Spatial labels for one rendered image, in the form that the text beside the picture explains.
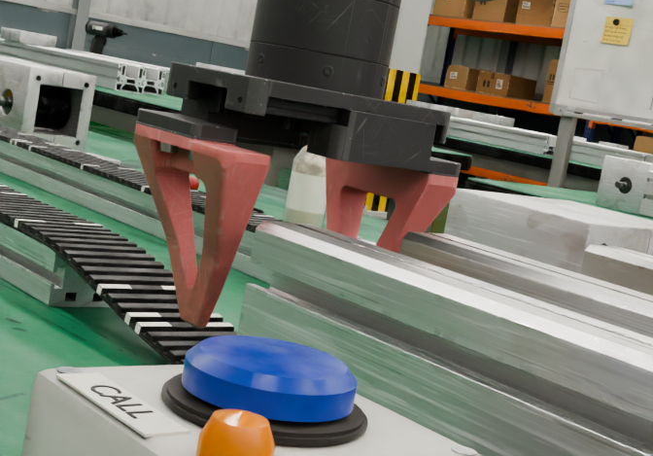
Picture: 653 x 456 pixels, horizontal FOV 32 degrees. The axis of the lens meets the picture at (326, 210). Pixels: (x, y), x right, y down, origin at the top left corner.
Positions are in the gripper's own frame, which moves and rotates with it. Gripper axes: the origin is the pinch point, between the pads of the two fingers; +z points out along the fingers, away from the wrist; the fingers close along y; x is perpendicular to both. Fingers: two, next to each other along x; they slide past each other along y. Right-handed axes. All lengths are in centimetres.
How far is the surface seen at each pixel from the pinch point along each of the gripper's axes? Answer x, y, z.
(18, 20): 1099, 478, -17
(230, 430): -19.8, -16.4, -2.6
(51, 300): 15.6, -2.0, 4.0
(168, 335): 4.9, -1.7, 2.7
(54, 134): 90, 34, 2
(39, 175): 57, 17, 3
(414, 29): 588, 555, -61
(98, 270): 11.8, -1.7, 1.5
